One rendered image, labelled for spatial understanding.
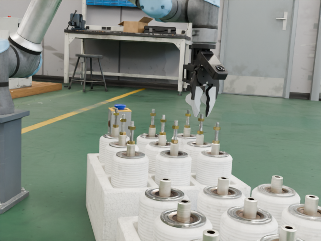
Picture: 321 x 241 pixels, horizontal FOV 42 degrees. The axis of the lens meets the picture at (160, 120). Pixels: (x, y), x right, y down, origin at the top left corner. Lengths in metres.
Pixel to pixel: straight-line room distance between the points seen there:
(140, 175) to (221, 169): 0.22
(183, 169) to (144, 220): 0.33
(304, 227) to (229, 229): 0.13
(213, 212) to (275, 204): 0.13
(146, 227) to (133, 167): 0.29
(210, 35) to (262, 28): 4.88
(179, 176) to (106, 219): 0.21
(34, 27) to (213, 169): 0.75
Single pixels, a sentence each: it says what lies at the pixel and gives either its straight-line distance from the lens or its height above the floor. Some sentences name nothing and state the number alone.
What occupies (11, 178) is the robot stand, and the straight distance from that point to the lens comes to 1.45.
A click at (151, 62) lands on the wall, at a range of 6.19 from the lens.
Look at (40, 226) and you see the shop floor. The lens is 1.30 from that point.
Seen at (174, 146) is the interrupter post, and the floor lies 0.28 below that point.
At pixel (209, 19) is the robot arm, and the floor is 0.62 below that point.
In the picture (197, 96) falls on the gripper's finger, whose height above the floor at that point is 0.40.
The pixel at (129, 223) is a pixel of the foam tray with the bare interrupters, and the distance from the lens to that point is 0.85.
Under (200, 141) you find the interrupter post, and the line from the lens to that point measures 1.25.
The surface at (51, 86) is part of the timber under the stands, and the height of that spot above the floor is 0.06.
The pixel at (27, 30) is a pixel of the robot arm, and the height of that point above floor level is 0.56.
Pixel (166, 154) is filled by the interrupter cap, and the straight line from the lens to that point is 1.11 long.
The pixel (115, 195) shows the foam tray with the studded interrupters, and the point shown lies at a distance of 1.03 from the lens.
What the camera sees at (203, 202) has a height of 0.24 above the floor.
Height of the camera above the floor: 0.51
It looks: 9 degrees down
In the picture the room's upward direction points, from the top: 3 degrees clockwise
